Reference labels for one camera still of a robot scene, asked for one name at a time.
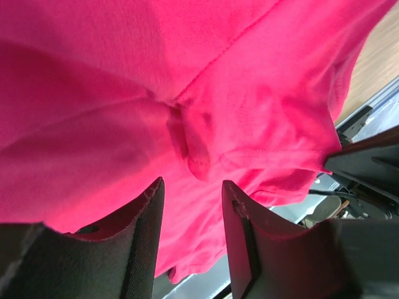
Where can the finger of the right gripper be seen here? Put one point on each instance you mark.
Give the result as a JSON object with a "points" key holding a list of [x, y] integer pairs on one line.
{"points": [[371, 164]]}

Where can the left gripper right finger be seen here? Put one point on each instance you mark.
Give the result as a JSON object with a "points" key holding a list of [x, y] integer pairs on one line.
{"points": [[270, 257]]}

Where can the pink red t-shirt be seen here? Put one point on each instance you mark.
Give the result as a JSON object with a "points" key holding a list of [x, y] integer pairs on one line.
{"points": [[99, 98]]}

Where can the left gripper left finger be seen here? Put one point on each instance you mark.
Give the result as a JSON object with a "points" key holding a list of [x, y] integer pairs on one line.
{"points": [[113, 257]]}

